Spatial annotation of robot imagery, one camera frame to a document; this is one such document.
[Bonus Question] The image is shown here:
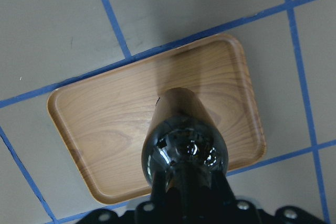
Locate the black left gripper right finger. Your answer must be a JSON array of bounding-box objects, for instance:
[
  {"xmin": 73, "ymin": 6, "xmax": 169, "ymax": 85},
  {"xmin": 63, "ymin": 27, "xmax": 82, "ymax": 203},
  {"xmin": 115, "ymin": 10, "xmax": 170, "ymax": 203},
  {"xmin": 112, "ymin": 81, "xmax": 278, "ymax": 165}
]
[{"xmin": 214, "ymin": 171, "xmax": 236, "ymax": 203}]

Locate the dark wine bottle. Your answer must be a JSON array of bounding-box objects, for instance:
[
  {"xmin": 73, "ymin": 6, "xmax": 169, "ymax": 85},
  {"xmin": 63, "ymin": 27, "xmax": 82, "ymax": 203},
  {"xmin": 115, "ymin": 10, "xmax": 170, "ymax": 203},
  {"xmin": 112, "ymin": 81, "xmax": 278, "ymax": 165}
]
[{"xmin": 141, "ymin": 87, "xmax": 229, "ymax": 224}]

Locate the wooden tray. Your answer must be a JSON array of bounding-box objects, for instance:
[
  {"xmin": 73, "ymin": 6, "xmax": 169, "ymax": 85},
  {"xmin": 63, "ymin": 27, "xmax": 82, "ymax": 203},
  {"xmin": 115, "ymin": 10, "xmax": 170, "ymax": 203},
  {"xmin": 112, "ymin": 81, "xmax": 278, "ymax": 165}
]
[{"xmin": 47, "ymin": 34, "xmax": 266, "ymax": 205}]

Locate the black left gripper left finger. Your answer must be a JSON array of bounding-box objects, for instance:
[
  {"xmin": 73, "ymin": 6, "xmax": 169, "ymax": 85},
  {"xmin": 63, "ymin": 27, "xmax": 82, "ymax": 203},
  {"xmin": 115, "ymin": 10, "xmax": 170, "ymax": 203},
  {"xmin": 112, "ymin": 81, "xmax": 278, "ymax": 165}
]
[{"xmin": 150, "ymin": 171, "xmax": 166, "ymax": 208}]

